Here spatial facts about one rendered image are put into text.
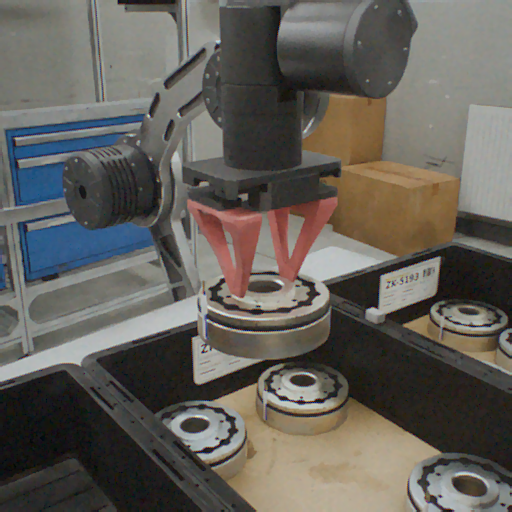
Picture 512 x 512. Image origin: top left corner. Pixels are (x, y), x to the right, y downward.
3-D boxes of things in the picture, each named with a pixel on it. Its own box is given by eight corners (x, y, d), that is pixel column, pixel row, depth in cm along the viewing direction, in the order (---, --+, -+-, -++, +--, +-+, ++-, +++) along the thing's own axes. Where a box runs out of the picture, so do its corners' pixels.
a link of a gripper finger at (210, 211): (316, 294, 49) (320, 173, 46) (239, 320, 45) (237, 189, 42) (261, 268, 55) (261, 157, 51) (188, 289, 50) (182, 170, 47)
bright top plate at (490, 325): (415, 313, 92) (415, 309, 91) (462, 297, 97) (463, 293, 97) (474, 341, 84) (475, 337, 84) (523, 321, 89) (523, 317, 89)
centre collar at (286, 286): (219, 290, 51) (219, 283, 51) (269, 276, 54) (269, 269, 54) (257, 311, 47) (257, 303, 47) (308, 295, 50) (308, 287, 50)
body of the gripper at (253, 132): (344, 184, 48) (349, 80, 45) (231, 209, 42) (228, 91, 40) (287, 168, 53) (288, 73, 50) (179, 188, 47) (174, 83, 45)
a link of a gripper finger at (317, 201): (337, 287, 51) (342, 168, 47) (264, 311, 47) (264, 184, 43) (281, 262, 56) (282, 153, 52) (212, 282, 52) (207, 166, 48)
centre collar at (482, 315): (442, 312, 91) (442, 308, 91) (465, 304, 93) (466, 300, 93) (471, 325, 87) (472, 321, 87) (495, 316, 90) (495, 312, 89)
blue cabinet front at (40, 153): (25, 280, 245) (4, 129, 225) (177, 237, 292) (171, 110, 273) (29, 282, 243) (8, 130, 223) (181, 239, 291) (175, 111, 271)
